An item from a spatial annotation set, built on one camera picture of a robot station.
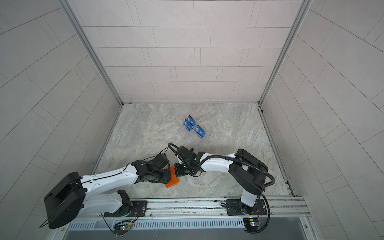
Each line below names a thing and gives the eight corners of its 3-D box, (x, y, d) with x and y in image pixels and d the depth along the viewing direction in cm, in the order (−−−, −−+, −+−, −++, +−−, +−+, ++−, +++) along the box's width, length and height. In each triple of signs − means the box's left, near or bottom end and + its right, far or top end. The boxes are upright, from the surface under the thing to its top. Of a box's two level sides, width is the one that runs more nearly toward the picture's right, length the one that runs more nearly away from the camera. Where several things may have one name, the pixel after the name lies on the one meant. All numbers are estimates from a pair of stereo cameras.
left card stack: (190, 134, 99) (190, 127, 93) (183, 127, 103) (182, 120, 97) (197, 129, 102) (197, 122, 95) (190, 122, 106) (189, 115, 99)
